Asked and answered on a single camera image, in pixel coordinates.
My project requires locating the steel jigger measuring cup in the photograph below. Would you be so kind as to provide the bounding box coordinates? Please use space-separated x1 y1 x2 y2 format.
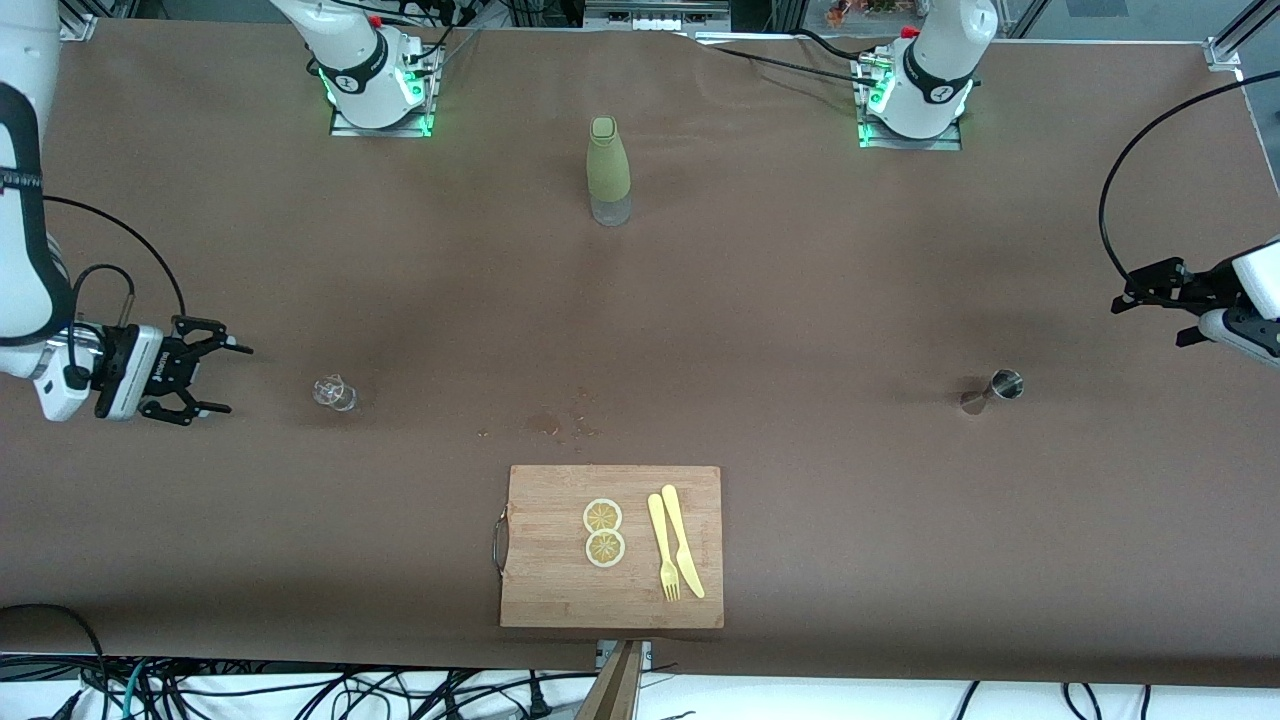
960 368 1025 416

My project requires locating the grey power strip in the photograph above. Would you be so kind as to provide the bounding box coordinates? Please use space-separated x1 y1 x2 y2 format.
583 0 733 33

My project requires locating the thick black hose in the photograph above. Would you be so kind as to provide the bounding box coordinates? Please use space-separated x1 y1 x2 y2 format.
0 603 109 720

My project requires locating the black base power cable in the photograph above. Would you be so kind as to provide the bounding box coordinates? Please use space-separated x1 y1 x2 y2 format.
688 28 881 91

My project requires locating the yellow plastic fork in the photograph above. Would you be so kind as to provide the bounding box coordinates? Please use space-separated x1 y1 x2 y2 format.
647 492 682 603

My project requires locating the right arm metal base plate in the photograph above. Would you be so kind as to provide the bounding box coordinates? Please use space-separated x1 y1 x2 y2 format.
329 45 437 139

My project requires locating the wooden cutting board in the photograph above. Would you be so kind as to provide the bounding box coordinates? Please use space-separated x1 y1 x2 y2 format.
492 464 725 630

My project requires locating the green sleeved glass bottle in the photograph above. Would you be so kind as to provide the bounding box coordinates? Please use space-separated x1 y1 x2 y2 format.
586 116 633 227

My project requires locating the yellow plastic knife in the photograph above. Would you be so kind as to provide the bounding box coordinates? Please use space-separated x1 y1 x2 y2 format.
661 484 706 600

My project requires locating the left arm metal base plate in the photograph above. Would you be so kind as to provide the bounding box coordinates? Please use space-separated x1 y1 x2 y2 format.
857 55 963 152

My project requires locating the wooden camera stand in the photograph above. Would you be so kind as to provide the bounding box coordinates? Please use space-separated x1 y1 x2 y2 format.
578 640 644 720

